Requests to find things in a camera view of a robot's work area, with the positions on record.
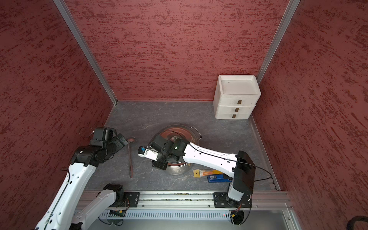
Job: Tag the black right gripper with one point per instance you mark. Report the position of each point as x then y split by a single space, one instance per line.
157 164

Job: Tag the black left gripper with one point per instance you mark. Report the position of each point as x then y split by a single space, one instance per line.
119 145

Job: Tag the steel pot lid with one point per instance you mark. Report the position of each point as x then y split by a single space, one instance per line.
174 132

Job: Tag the long metal spoon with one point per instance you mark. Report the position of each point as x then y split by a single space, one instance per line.
131 171

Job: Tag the stainless steel pot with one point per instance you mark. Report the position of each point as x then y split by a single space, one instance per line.
179 166

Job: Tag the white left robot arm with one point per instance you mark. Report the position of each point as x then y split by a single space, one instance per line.
60 215

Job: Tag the orange packaged tool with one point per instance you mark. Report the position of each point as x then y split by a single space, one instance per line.
201 173

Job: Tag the blue box cutter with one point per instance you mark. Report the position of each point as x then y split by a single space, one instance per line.
219 178

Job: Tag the white three-drawer box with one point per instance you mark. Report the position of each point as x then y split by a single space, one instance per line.
235 97

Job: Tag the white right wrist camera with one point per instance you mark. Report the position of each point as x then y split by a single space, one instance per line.
146 152

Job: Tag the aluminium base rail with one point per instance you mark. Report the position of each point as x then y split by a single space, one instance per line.
208 200

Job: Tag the white perforated cable duct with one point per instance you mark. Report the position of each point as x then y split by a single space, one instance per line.
168 215

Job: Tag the aluminium corner post left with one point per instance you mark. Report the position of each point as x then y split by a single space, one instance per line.
69 20

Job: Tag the aluminium corner post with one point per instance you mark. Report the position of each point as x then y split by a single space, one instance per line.
284 23
69 20

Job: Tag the aluminium corner post right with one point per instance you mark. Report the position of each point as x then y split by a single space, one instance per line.
284 23

